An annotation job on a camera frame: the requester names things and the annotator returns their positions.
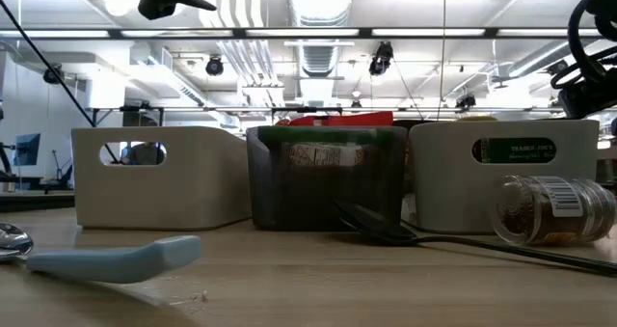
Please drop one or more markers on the dark green box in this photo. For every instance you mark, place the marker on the dark green box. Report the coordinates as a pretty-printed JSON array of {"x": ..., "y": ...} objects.
[{"x": 520, "y": 151}]

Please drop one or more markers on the yellow-lidded jar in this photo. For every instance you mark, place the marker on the yellow-lidded jar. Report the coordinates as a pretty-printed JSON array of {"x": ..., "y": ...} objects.
[{"x": 474, "y": 119}]

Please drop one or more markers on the red Maruchan ramen packet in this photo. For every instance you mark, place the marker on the red Maruchan ramen packet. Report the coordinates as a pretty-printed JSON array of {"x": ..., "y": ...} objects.
[{"x": 347, "y": 119}]

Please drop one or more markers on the black ceiling spotlight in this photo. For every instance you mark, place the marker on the black ceiling spotlight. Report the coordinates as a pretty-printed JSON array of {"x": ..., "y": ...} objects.
[
  {"x": 557, "y": 67},
  {"x": 214, "y": 66},
  {"x": 382, "y": 57},
  {"x": 465, "y": 101},
  {"x": 53, "y": 73}
]

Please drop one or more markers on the person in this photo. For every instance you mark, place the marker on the person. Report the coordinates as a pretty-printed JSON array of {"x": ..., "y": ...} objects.
[{"x": 144, "y": 154}]

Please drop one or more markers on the light grey plastic bin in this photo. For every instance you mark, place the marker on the light grey plastic bin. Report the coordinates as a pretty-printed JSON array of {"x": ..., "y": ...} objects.
[
  {"x": 448, "y": 197},
  {"x": 193, "y": 192}
]

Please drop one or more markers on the background computer monitor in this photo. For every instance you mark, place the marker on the background computer monitor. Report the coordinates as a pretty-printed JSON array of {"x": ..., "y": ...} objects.
[{"x": 26, "y": 148}]

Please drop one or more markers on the long ceiling light strip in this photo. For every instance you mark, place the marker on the long ceiling light strip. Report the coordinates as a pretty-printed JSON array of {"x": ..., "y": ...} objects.
[{"x": 366, "y": 33}]

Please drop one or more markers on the dark grey plastic bin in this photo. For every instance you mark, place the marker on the dark grey plastic bin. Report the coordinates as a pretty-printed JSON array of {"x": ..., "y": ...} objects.
[{"x": 289, "y": 201}]

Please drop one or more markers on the dark metal spoon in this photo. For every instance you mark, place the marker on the dark metal spoon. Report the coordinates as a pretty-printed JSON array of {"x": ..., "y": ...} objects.
[{"x": 376, "y": 226}]

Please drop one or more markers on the white ventilation duct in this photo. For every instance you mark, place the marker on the white ventilation duct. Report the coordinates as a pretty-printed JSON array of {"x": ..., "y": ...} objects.
[{"x": 320, "y": 8}]

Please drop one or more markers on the black aluminium rig frame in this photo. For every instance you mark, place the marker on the black aluminium rig frame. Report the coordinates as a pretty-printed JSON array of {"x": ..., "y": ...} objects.
[{"x": 38, "y": 201}]

